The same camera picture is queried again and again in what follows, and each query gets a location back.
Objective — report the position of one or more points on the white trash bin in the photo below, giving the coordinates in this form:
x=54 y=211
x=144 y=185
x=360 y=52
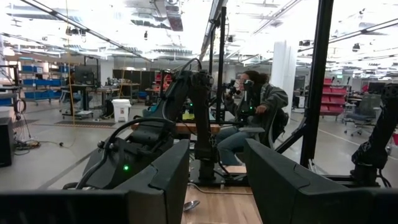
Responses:
x=121 y=110

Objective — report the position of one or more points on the white column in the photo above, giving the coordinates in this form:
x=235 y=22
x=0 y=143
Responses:
x=283 y=71

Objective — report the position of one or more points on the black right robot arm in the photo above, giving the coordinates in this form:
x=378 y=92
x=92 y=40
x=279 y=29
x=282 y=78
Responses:
x=203 y=124

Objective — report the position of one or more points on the person's hand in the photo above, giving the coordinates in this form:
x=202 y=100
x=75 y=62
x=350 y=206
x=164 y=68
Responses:
x=261 y=109

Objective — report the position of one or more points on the black equipment case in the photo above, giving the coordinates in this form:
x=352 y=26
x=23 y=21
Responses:
x=5 y=143

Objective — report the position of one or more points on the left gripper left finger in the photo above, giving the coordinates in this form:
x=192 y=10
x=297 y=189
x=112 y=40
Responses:
x=93 y=208

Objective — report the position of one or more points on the grey office chair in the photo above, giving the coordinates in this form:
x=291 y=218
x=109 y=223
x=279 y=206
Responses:
x=363 y=109

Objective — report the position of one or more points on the black monitor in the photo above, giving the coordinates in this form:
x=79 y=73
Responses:
x=84 y=74

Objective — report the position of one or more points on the red bin shelf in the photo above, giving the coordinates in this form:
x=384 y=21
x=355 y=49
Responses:
x=334 y=96
x=160 y=82

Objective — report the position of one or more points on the black aluminium table frame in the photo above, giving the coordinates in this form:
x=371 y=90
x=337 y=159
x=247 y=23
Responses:
x=317 y=93

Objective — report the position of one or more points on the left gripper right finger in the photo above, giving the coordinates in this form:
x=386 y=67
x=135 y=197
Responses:
x=311 y=205

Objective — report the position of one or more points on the black jointed stand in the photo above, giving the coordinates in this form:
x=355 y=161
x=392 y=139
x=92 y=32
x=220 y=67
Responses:
x=379 y=137

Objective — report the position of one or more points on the person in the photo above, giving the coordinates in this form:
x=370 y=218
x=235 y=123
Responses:
x=270 y=99

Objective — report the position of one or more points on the black office chair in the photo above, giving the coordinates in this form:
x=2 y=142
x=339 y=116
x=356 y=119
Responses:
x=281 y=124

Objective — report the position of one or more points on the blue bin shelf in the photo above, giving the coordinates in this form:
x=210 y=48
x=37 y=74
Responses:
x=40 y=82

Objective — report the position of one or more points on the thin black post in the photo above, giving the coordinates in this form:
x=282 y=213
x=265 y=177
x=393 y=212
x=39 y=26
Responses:
x=221 y=62

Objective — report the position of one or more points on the wooden workbench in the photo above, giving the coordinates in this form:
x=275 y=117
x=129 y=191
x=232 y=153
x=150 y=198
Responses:
x=186 y=127

